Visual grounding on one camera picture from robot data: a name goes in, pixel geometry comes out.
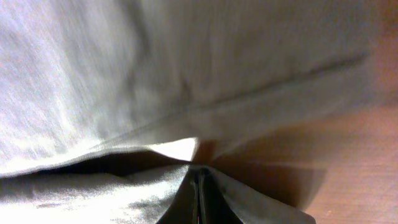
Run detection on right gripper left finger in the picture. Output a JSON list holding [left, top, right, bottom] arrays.
[[157, 169, 199, 224]]

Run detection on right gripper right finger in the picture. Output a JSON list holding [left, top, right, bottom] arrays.
[[198, 167, 316, 224]]

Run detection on grey shorts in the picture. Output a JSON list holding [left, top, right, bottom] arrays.
[[1, 0, 397, 223]]

